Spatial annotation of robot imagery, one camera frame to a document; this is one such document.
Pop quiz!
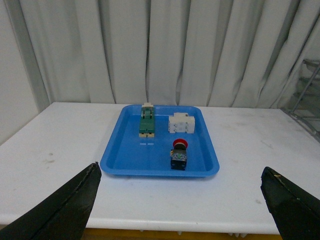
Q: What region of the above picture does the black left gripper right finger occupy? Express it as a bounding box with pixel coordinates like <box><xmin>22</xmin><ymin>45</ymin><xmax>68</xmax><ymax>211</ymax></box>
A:
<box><xmin>260</xmin><ymin>166</ymin><xmax>320</xmax><ymax>240</ymax></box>

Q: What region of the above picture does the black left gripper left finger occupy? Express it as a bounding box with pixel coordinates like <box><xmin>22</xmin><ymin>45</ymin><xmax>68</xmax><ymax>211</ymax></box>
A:
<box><xmin>0</xmin><ymin>162</ymin><xmax>102</xmax><ymax>240</ymax></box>

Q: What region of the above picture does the red emergency stop button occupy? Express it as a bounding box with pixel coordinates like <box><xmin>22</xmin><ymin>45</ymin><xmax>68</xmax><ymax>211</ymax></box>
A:
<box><xmin>170</xmin><ymin>138</ymin><xmax>188</xmax><ymax>171</ymax></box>

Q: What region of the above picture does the silver mesh document rack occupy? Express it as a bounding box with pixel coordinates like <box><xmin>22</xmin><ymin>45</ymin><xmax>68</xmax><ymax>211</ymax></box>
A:
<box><xmin>282</xmin><ymin>59</ymin><xmax>320</xmax><ymax>142</ymax></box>

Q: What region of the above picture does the blue plastic tray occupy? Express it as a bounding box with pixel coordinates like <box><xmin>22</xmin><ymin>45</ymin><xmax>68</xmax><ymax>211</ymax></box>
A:
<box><xmin>100</xmin><ymin>105</ymin><xmax>220</xmax><ymax>178</ymax></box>

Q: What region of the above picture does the white circuit breaker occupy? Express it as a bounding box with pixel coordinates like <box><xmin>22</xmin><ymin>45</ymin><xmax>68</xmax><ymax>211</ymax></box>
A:
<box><xmin>168</xmin><ymin>112</ymin><xmax>196</xmax><ymax>134</ymax></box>

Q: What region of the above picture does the white curtain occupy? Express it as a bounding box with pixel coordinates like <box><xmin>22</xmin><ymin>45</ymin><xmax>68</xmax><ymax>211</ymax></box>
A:
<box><xmin>0</xmin><ymin>0</ymin><xmax>320</xmax><ymax>111</ymax></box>

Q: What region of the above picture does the green knife switch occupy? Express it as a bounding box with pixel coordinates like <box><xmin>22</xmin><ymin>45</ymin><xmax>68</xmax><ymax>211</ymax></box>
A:
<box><xmin>139</xmin><ymin>102</ymin><xmax>155</xmax><ymax>138</ymax></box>

